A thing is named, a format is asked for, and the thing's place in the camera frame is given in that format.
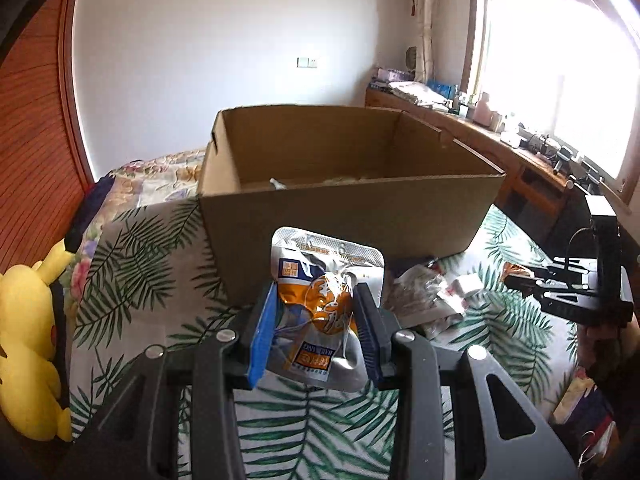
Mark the brown cardboard box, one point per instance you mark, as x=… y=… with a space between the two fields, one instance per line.
x=350 y=220

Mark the black chair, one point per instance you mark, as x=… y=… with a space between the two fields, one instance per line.
x=570 y=220

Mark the stack of folded cloths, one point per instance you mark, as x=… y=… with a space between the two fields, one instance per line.
x=412 y=92

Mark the round hand fan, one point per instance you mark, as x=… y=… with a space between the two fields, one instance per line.
x=411 y=60

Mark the purple box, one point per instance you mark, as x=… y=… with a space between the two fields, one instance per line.
x=392 y=75

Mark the white bottle green cap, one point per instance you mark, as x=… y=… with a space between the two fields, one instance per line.
x=510 y=124

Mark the floral quilt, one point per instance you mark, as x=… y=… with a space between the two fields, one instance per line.
x=150 y=175

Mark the person's right hand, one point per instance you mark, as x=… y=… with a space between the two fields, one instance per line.
x=595 y=350

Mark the yellow plush toy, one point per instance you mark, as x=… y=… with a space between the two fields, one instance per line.
x=30 y=340

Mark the clear grey snack packet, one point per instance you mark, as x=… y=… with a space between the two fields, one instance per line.
x=420 y=295

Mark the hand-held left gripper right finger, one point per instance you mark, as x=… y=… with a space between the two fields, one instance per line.
x=369 y=340

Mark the silver orange snack pouch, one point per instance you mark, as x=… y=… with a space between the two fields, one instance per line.
x=325 y=305

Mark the white wall switch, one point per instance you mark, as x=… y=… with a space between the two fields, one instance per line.
x=307 y=62

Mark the wooden louvered wardrobe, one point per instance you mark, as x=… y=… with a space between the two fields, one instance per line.
x=35 y=110

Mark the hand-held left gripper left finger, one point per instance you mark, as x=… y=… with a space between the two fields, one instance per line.
x=261 y=340

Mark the blue packets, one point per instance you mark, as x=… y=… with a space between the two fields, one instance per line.
x=442 y=90

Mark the small white snack packet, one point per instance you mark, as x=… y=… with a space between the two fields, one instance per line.
x=466 y=285

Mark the patterned curtain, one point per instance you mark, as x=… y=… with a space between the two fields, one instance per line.
x=422 y=20

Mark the leaf print blanket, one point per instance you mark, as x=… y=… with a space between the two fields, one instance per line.
x=150 y=270

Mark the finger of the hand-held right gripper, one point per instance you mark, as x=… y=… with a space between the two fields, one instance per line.
x=570 y=266
x=555 y=297

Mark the pink bottle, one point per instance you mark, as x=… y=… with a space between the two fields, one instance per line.
x=483 y=110

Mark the wooden framed window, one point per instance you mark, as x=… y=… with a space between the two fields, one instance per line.
x=550 y=70

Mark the wooden side cabinet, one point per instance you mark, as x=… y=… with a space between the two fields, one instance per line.
x=500 y=160

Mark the red snack packet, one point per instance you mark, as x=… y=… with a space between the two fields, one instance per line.
x=515 y=271

